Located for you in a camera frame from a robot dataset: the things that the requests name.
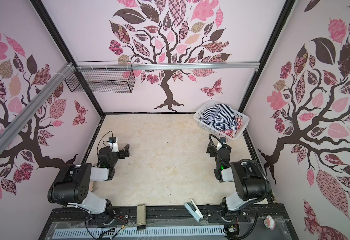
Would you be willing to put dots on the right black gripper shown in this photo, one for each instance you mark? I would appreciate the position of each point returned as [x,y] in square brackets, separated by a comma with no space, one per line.
[212,148]

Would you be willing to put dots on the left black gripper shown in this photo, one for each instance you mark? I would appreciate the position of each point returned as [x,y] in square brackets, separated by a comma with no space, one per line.
[124,151]

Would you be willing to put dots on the navy white striped tank top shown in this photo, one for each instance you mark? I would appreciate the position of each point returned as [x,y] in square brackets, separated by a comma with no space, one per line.
[220,117]

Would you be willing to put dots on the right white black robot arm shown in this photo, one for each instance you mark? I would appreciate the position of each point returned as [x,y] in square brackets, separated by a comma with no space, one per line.
[251,183]

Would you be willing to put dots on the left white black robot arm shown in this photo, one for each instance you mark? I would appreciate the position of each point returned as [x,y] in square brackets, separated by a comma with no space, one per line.
[71,186]

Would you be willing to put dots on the red white striped tank top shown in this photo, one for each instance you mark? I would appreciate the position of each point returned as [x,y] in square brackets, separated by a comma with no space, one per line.
[232,131]

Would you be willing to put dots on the white plastic laundry basket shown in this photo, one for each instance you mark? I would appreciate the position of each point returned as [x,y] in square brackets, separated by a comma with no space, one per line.
[213,131]

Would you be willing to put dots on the white stapler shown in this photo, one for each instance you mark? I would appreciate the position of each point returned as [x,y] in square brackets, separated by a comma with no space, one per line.
[193,209]

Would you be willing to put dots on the grey rectangular block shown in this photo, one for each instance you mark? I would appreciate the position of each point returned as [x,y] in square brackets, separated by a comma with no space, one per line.
[141,217]

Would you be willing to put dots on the pink white small toy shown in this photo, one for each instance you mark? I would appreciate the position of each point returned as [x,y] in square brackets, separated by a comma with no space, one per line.
[269,222]

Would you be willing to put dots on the silver rear aluminium bar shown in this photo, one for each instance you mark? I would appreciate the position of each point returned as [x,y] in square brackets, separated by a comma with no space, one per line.
[179,66]

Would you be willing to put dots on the silver aluminium bar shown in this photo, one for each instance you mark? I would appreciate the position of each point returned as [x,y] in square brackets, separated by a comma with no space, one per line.
[179,66]
[29,111]

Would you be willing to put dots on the silver left aluminium bar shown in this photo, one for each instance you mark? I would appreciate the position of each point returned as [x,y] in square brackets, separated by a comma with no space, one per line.
[29,111]

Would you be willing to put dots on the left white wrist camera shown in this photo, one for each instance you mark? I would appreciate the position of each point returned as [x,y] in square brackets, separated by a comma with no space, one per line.
[113,142]

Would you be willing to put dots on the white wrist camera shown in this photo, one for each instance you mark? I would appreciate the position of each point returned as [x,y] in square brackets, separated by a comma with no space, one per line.
[113,142]
[221,143]

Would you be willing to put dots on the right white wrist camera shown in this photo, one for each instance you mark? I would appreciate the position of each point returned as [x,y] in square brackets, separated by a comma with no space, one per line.
[221,143]

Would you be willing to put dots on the black wire mesh basket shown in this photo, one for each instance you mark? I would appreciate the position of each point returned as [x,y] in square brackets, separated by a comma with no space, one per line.
[102,77]

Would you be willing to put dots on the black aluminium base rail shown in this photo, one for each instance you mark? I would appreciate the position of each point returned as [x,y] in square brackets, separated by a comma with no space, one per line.
[211,213]

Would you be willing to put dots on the white slotted cable duct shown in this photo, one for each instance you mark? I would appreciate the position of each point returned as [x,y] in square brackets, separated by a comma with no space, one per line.
[130,232]

